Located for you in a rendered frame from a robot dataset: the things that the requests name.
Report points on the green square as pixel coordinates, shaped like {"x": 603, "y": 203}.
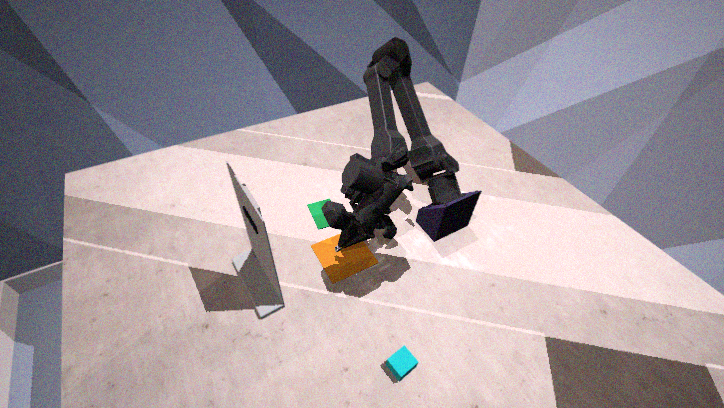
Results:
{"x": 317, "y": 214}

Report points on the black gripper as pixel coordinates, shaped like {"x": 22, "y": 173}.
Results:
{"x": 359, "y": 225}

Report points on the orange square zone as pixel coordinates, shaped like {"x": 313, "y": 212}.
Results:
{"x": 348, "y": 261}

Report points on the cyan block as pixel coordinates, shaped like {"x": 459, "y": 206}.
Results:
{"x": 401, "y": 363}

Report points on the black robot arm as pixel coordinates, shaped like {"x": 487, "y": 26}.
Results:
{"x": 391, "y": 64}

